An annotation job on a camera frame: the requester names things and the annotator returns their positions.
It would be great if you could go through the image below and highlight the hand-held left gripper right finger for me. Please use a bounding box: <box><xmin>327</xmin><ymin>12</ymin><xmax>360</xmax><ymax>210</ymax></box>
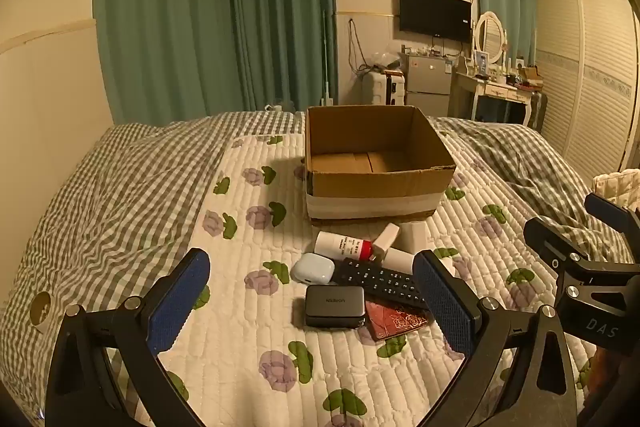
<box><xmin>412</xmin><ymin>249</ymin><xmax>581</xmax><ymax>427</ymax></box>

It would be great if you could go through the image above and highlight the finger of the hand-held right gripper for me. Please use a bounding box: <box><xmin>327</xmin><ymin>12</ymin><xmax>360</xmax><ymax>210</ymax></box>
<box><xmin>585</xmin><ymin>192</ymin><xmax>640</xmax><ymax>236</ymax></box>
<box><xmin>523</xmin><ymin>217</ymin><xmax>592</xmax><ymax>276</ymax></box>

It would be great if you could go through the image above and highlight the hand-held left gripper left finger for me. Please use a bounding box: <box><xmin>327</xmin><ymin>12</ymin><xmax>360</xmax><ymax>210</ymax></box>
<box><xmin>45</xmin><ymin>248</ymin><xmax>211</xmax><ymax>427</ymax></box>

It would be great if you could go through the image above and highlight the white round mesh device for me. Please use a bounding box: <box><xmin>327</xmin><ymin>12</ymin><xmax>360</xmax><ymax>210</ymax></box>
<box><xmin>399</xmin><ymin>223</ymin><xmax>427</xmax><ymax>254</ymax></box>

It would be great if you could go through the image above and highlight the white plug charger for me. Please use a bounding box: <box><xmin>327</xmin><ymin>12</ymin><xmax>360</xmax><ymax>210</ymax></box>
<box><xmin>372</xmin><ymin>222</ymin><xmax>401</xmax><ymax>259</ymax></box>

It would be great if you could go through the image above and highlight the white tube with red band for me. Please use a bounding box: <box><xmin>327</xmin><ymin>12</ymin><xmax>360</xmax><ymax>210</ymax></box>
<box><xmin>316</xmin><ymin>230</ymin><xmax>374</xmax><ymax>261</ymax></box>

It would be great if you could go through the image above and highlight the brown cardboard box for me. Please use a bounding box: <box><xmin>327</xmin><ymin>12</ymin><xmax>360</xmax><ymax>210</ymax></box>
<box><xmin>303</xmin><ymin>105</ymin><xmax>457</xmax><ymax>227</ymax></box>

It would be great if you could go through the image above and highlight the light blue earbuds case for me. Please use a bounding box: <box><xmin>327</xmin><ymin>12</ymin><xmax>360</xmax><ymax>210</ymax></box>
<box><xmin>291</xmin><ymin>252</ymin><xmax>336</xmax><ymax>285</ymax></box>

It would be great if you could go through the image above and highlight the black remote control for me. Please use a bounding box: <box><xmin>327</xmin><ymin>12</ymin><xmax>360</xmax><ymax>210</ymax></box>
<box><xmin>332</xmin><ymin>257</ymin><xmax>432</xmax><ymax>311</ymax></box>

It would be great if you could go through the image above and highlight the white floral quilted mat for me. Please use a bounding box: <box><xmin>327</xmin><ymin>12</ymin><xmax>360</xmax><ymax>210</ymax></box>
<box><xmin>116</xmin><ymin>133</ymin><xmax>623</xmax><ymax>427</ymax></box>

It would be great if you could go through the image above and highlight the black power bank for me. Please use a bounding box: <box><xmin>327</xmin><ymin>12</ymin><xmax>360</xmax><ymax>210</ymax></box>
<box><xmin>304</xmin><ymin>284</ymin><xmax>367</xmax><ymax>329</ymax></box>

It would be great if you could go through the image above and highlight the grey checked blanket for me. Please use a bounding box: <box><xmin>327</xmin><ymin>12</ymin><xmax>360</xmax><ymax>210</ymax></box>
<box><xmin>0</xmin><ymin>109</ymin><xmax>637</xmax><ymax>419</ymax></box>

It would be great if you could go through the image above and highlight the white louvred wardrobe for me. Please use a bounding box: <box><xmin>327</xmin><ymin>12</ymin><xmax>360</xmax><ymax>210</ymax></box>
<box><xmin>533</xmin><ymin>0</ymin><xmax>640</xmax><ymax>174</ymax></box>

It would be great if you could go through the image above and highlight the white dressing table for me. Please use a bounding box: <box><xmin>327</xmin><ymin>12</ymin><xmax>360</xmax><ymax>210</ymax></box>
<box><xmin>449</xmin><ymin>71</ymin><xmax>545</xmax><ymax>126</ymax></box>

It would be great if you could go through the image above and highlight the silver small fridge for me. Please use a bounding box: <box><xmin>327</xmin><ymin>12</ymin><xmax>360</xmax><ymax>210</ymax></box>
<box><xmin>406</xmin><ymin>54</ymin><xmax>455</xmax><ymax>118</ymax></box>

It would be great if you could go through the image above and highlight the white oval mirror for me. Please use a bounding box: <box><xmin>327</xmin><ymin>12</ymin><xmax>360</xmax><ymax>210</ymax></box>
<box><xmin>473</xmin><ymin>11</ymin><xmax>507</xmax><ymax>66</ymax></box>

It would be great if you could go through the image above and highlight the white suitcase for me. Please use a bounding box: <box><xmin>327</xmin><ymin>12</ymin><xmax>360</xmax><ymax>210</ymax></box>
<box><xmin>366</xmin><ymin>71</ymin><xmax>408</xmax><ymax>106</ymax></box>

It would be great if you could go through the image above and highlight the wide green curtain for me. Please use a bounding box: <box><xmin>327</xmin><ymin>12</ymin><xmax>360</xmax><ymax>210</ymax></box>
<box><xmin>94</xmin><ymin>0</ymin><xmax>339</xmax><ymax>126</ymax></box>

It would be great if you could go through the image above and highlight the black wall television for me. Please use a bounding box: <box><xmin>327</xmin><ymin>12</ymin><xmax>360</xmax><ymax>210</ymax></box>
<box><xmin>398</xmin><ymin>0</ymin><xmax>474</xmax><ymax>44</ymax></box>

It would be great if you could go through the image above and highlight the black hanging cable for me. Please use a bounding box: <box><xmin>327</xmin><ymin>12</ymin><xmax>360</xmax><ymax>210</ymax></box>
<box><xmin>347</xmin><ymin>18</ymin><xmax>372</xmax><ymax>74</ymax></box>

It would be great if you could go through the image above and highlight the white mop handle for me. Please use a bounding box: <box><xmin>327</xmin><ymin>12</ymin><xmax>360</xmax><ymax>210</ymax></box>
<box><xmin>321</xmin><ymin>9</ymin><xmax>335</xmax><ymax>106</ymax></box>

